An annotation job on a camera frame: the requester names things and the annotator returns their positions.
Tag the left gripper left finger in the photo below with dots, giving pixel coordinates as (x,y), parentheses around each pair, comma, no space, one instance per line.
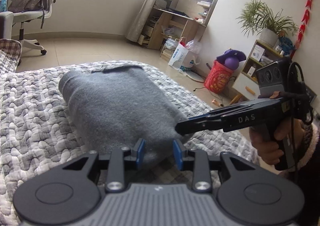
(75,193)

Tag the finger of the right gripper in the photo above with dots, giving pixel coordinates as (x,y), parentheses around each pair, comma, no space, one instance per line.
(211,120)

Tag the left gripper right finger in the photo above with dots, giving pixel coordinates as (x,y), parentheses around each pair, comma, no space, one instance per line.
(243,192)

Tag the grey knitted cat sweater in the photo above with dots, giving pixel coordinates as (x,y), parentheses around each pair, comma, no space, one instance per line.
(116,107)

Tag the person's right hand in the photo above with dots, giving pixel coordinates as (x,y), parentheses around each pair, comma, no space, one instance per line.
(269,151)

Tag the red basket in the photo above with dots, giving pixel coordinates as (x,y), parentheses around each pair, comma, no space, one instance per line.
(218,78)

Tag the white wooden side cabinet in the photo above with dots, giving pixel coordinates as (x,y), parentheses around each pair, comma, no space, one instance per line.
(263,65)

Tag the right fuzzy sleeve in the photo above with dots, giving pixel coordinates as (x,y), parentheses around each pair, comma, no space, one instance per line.
(307,175)

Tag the purple plush toy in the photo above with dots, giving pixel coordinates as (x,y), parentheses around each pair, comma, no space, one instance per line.
(231,58)

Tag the white paper shopping bag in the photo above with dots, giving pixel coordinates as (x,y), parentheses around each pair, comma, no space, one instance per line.
(186,55)

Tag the grey patterned bed cover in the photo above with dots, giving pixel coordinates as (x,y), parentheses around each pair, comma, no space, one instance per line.
(37,135)

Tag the red hanging decoration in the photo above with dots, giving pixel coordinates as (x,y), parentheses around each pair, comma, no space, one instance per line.
(304,23)

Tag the potted green plant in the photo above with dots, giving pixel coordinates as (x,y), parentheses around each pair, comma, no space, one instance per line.
(257,18)

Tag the wooden desk shelf unit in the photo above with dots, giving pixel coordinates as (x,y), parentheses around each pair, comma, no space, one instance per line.
(176,19)

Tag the grey office chair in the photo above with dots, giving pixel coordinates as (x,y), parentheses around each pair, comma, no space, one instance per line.
(28,16)

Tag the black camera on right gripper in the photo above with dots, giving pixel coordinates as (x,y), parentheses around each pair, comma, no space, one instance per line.
(273,77)

